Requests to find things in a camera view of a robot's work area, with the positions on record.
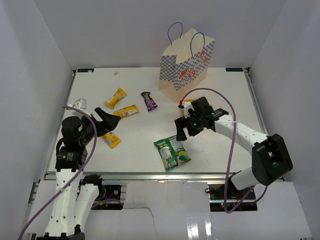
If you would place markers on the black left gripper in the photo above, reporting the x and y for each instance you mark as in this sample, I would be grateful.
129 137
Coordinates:
110 123

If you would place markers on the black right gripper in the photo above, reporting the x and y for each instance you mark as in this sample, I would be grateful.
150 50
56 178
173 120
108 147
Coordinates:
182 123

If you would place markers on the green snack bag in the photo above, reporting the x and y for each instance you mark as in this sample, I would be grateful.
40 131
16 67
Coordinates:
172 153

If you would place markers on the purple brown candy packet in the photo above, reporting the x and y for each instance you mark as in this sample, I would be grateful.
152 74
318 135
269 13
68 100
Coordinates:
149 102

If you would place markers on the orange mango candy bag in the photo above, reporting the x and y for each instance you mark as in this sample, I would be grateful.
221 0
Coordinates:
191 99

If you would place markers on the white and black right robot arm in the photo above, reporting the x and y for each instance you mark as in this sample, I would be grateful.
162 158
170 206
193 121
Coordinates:
270 159

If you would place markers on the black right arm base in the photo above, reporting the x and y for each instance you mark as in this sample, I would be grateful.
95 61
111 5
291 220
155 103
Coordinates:
216 199

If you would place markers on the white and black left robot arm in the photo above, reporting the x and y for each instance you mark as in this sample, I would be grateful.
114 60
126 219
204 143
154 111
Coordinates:
75 193

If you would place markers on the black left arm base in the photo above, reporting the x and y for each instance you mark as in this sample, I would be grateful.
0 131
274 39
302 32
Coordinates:
109 192

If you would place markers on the yellow snack bar middle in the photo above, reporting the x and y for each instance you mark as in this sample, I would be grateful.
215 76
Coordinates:
126 111

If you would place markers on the yellow snack bar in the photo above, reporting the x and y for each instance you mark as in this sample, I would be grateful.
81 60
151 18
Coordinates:
111 139
126 111
119 95

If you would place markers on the yellow snack bar bottom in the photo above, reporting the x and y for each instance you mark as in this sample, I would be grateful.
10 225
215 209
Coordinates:
111 139

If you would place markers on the yellow snack bar top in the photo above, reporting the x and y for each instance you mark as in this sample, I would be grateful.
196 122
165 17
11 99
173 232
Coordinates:
119 95

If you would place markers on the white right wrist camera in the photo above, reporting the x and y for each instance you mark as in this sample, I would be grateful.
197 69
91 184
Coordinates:
186 108

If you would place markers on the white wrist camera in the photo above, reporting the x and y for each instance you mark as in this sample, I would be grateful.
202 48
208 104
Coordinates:
186 108
80 104

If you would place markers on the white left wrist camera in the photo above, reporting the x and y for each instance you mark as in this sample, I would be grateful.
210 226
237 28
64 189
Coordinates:
80 104

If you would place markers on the checkered paper bag blue handles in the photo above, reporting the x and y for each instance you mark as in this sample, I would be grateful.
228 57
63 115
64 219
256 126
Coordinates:
184 63

